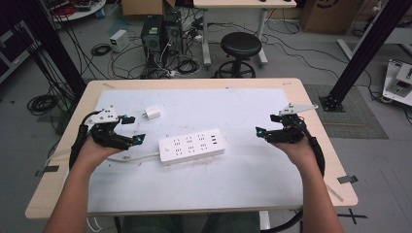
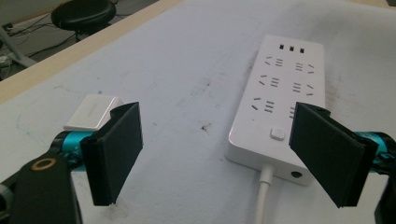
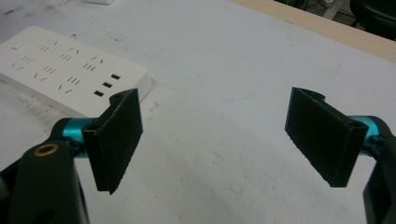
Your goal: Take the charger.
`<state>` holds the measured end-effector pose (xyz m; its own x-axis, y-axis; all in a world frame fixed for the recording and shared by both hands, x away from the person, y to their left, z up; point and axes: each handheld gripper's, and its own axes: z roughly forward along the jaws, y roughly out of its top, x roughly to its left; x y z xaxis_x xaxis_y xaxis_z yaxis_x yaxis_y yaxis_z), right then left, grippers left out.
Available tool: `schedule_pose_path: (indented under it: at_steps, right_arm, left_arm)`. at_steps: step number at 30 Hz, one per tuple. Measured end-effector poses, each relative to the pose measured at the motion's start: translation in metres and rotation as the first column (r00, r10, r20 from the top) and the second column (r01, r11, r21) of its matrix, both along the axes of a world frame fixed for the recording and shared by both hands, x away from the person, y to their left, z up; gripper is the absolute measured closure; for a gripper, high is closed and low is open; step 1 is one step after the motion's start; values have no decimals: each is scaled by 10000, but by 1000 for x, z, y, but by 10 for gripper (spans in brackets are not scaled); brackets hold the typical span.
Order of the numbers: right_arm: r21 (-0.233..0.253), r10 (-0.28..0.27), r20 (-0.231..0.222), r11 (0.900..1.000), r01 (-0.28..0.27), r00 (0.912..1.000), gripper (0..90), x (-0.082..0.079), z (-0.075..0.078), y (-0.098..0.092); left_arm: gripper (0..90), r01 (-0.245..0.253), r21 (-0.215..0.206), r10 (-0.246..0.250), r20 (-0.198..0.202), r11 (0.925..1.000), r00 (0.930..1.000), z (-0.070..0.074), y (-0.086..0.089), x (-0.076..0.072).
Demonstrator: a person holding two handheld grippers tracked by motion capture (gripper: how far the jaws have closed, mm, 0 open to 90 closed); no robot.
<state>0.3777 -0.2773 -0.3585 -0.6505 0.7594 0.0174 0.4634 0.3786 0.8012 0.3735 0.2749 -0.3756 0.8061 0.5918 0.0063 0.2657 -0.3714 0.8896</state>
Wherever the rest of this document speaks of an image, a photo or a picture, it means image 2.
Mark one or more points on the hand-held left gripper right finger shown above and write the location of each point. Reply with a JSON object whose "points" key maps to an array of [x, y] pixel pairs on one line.
{"points": [[327, 155]]}

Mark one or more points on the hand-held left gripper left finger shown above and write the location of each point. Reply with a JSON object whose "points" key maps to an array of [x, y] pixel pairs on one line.
{"points": [[112, 152]]}

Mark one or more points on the white charger block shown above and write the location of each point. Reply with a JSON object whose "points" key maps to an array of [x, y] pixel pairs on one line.
{"points": [[93, 113]]}

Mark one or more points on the white power strip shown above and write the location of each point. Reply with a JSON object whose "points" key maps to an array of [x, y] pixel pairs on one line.
{"points": [[280, 102]]}

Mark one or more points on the black round stool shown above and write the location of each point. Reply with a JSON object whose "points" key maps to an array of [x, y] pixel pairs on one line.
{"points": [[83, 15]]}

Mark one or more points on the grey metal stand leg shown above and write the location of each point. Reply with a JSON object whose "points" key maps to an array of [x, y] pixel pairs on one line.
{"points": [[14, 46]]}

